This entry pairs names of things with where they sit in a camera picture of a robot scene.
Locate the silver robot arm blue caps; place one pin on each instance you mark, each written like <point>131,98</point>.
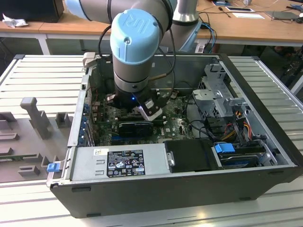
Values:
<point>132,71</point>

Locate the green RAM stick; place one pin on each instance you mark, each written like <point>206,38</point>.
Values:
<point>127,117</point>
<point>8,157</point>

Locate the black graphics card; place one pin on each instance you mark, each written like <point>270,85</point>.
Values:
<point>136,130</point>

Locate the green motherboard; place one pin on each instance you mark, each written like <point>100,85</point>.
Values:
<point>175,123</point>

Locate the silver power supply unit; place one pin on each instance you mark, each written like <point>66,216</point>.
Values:
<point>85,165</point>

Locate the black plastic bay shroud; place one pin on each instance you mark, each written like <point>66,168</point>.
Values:
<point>189,156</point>

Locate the silver metal drive cage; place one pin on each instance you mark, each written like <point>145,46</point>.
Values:
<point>216,71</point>

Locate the wooden desk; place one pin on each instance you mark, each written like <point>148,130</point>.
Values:
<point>59,28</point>

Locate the blue plastic release latch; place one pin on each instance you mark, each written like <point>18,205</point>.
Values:
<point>53,167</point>

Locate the black open PC case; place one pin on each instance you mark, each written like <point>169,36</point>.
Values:
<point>165,196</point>

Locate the grey parts rack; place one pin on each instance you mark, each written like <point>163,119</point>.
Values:
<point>28,142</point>

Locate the blue disk carrier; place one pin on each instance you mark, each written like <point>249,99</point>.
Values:
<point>223,148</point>

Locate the hard disk drive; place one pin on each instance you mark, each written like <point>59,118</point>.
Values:
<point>236,162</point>

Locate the black computer tower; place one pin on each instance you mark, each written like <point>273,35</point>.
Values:
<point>30,9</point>

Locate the crumpled white paper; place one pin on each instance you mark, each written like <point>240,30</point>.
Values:
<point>14,22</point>

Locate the blue booklet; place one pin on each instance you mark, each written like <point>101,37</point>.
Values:
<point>222,2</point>

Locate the smartphone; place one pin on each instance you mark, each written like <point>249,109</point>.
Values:
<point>239,9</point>

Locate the white paper sheet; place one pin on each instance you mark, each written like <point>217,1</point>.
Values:
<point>248,15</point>

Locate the dark closed laptop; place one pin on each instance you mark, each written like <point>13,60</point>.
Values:
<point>282,15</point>

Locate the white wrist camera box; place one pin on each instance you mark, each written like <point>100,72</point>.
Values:
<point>152,114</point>

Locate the silver metal bracket box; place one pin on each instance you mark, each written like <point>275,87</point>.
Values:
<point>203,94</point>

